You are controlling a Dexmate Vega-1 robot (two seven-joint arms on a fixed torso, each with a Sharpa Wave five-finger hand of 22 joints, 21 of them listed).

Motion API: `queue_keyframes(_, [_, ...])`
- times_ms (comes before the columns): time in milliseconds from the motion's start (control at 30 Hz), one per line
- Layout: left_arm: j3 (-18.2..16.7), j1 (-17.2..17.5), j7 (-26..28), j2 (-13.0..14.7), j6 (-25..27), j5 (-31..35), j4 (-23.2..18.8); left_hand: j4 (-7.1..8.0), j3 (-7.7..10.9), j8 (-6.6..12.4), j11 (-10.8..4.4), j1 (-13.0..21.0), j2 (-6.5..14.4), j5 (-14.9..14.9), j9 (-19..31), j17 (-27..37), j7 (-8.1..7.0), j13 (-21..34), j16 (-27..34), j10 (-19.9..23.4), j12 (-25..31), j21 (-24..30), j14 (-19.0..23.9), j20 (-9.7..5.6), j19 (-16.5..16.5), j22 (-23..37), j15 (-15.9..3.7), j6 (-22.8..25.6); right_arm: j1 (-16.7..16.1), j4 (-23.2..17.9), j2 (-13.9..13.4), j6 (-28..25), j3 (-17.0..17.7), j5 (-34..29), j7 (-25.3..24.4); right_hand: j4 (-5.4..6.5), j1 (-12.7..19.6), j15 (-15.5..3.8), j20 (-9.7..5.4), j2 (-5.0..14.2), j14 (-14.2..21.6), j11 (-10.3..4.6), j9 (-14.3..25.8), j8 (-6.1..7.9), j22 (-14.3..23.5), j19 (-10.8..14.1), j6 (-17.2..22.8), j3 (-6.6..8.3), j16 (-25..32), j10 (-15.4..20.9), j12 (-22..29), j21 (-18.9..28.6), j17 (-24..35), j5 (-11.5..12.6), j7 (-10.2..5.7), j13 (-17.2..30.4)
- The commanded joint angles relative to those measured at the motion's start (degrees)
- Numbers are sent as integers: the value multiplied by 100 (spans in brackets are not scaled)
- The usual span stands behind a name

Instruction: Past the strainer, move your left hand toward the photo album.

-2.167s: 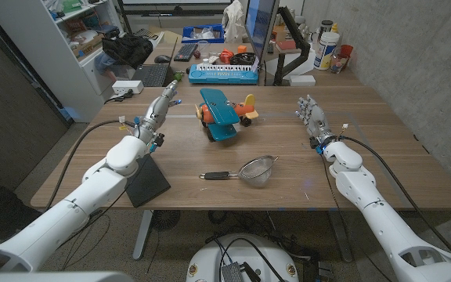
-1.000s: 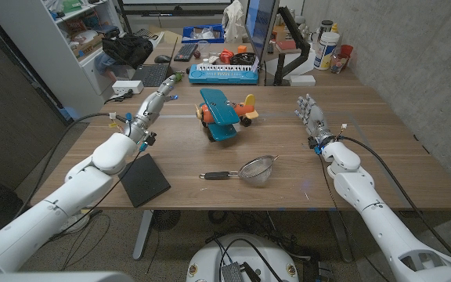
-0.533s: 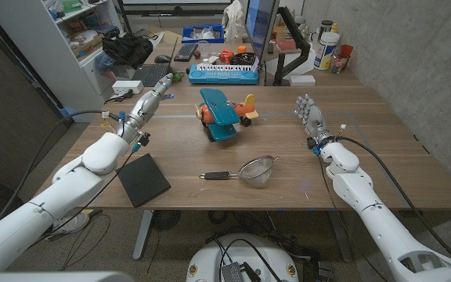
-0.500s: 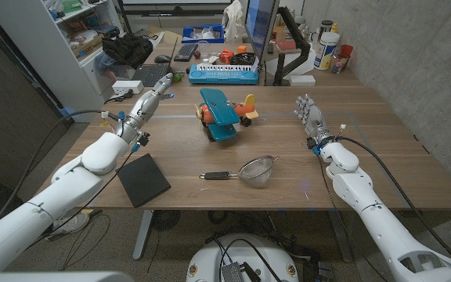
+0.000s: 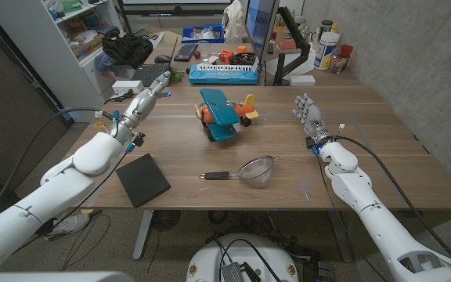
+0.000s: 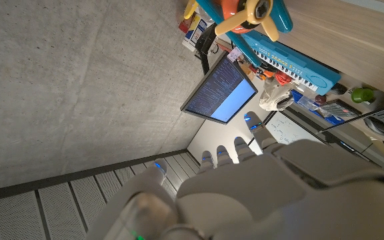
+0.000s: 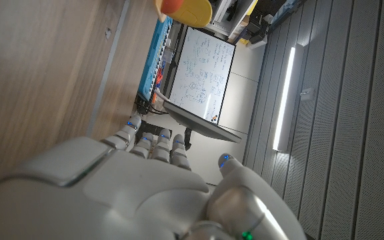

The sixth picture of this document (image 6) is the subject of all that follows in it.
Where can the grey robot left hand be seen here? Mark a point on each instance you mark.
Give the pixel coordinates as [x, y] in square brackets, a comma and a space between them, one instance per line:
[262, 200]

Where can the whiteboard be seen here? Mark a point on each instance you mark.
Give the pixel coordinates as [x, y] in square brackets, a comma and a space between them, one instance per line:
[287, 130]

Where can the white plastic bag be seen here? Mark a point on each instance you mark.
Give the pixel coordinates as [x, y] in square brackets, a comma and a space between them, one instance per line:
[273, 96]

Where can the blue plastic bin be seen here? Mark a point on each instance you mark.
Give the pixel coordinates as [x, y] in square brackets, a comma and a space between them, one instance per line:
[328, 118]

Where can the computer monitor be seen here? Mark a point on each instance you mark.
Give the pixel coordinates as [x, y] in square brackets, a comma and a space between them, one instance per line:
[218, 91]

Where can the black computer keyboard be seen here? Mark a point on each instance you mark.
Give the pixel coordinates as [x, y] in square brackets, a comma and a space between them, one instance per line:
[340, 109]

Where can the dark computer mouse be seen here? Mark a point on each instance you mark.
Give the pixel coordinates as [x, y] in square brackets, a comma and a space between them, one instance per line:
[380, 127]

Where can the blue toy piano keyboard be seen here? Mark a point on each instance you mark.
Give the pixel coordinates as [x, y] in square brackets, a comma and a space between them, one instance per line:
[292, 63]

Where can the green toy ball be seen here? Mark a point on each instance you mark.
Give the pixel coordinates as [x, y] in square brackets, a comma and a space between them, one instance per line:
[362, 95]

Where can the teal orange toy airplane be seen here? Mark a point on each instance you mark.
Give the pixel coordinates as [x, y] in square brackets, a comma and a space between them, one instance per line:
[245, 16]

